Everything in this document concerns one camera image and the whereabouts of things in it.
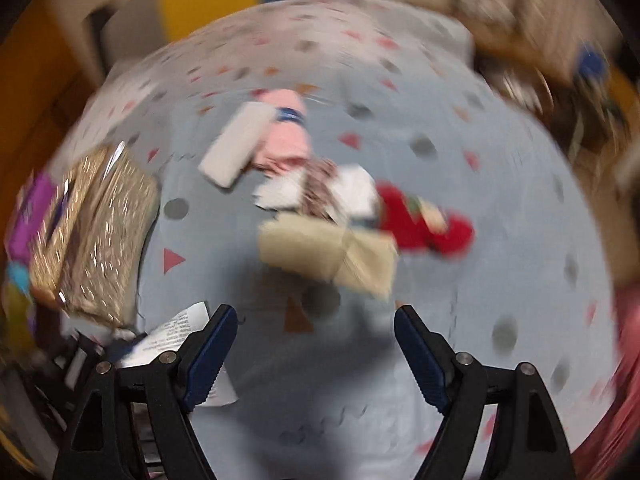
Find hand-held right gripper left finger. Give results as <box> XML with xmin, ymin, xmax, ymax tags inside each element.
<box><xmin>52</xmin><ymin>304</ymin><xmax>239</xmax><ymax>480</ymax></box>

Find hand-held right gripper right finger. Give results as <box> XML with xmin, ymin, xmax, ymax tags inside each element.
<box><xmin>394</xmin><ymin>305</ymin><xmax>576</xmax><ymax>480</ymax></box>

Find white wet wipes packet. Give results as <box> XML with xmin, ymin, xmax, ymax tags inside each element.
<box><xmin>117</xmin><ymin>301</ymin><xmax>240</xmax><ymax>407</ymax></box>

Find red fuzzy sock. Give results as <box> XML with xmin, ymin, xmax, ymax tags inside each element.
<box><xmin>375</xmin><ymin>182</ymin><xmax>475</xmax><ymax>260</ymax></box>

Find beige cloth bundle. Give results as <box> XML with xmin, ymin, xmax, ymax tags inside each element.
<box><xmin>259</xmin><ymin>212</ymin><xmax>399</xmax><ymax>298</ymax></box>

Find white frilled socks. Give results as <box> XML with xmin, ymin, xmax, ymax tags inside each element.
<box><xmin>252</xmin><ymin>160</ymin><xmax>382</xmax><ymax>226</ymax></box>

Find gold tray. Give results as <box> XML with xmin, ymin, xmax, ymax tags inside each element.
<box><xmin>0</xmin><ymin>280</ymin><xmax>38</xmax><ymax>356</ymax></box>

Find white and pink socks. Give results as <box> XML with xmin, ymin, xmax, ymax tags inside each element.
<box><xmin>198</xmin><ymin>101</ymin><xmax>276</xmax><ymax>191</ymax></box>

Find pink socks blue label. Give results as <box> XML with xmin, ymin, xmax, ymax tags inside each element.
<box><xmin>250</xmin><ymin>89</ymin><xmax>311</xmax><ymax>173</ymax></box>

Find ornate gold tissue box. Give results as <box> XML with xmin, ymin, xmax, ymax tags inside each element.
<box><xmin>30</xmin><ymin>147</ymin><xmax>161</xmax><ymax>328</ymax></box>

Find pink blanket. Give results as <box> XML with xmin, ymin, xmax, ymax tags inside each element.
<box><xmin>570</xmin><ymin>285</ymin><xmax>640</xmax><ymax>471</ymax></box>

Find purple cardboard box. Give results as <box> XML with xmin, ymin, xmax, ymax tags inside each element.
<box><xmin>7</xmin><ymin>172</ymin><xmax>58</xmax><ymax>261</ymax></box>

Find wooden wardrobe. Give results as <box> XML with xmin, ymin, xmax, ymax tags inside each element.
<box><xmin>0</xmin><ymin>10</ymin><xmax>101</xmax><ymax>241</ymax></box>

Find blue folding chair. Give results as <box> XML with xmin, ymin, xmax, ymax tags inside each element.
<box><xmin>575</xmin><ymin>45</ymin><xmax>608</xmax><ymax>83</ymax></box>

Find grey yellow blue chair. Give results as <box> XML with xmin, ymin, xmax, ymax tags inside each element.
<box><xmin>82</xmin><ymin>0</ymin><xmax>381</xmax><ymax>91</ymax></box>

